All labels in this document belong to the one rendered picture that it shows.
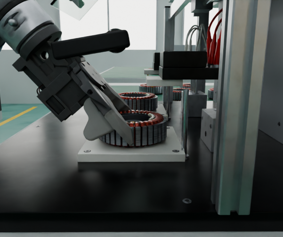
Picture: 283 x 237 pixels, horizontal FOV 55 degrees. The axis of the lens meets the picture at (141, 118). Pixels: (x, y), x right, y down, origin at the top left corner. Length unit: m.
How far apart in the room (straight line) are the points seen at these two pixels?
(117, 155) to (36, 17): 0.22
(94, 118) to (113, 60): 4.79
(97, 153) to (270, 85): 0.34
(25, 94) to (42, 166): 5.26
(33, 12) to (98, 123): 0.18
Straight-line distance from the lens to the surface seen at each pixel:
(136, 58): 5.15
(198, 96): 0.66
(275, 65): 0.54
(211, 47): 0.45
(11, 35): 0.44
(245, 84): 0.25
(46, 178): 0.36
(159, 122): 0.42
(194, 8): 0.76
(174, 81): 0.41
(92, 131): 0.39
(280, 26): 0.54
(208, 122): 0.44
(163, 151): 0.39
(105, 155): 0.39
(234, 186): 0.28
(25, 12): 0.43
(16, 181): 0.36
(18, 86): 5.66
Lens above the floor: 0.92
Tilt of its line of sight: 13 degrees down
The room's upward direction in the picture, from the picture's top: straight up
